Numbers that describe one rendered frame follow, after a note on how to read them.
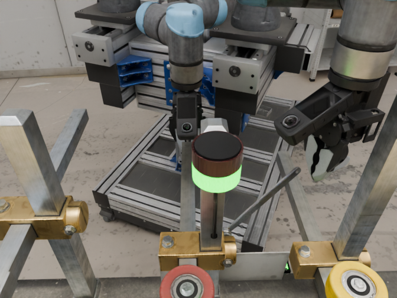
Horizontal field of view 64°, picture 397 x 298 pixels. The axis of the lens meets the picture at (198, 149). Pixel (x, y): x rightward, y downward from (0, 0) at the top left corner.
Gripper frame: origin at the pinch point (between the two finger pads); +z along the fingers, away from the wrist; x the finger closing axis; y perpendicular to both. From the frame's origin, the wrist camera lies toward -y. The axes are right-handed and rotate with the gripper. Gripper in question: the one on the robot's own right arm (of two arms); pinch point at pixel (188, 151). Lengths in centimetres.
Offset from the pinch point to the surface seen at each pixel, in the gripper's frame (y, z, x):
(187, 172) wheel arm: -11.9, -3.8, 0.1
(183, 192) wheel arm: -18.1, -3.9, 1.0
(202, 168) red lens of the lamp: -38.1, -29.1, -2.1
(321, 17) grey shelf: 211, 31, -112
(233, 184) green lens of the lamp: -38.1, -26.5, -5.7
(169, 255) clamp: -33.7, -5.1, 3.2
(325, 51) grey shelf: 241, 72, -137
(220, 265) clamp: -33.9, -1.7, -5.6
